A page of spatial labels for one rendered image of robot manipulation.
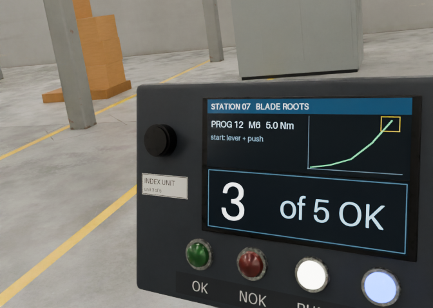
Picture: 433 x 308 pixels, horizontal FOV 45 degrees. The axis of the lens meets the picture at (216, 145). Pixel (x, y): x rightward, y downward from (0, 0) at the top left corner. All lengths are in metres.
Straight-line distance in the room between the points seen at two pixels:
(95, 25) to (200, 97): 7.78
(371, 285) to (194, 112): 0.19
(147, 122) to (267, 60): 7.47
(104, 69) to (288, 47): 2.83
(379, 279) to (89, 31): 7.99
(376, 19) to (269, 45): 5.27
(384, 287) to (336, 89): 0.14
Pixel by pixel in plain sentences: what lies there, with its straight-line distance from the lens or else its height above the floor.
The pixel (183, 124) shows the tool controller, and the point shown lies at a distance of 0.44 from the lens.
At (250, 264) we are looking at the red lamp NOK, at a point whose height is 1.12.
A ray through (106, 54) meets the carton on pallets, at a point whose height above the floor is 0.66.
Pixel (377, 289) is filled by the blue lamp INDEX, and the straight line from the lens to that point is 0.38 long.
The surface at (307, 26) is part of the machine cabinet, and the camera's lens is 7.74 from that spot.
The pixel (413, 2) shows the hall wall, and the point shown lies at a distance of 12.73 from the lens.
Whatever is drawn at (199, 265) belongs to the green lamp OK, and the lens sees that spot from 0.44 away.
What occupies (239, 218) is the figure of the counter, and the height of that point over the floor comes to 1.15.
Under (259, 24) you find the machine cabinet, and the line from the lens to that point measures 7.89.
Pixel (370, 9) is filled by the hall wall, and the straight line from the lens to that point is 12.75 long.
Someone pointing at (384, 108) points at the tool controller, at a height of 1.23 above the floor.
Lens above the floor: 1.32
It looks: 16 degrees down
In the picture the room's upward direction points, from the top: 8 degrees counter-clockwise
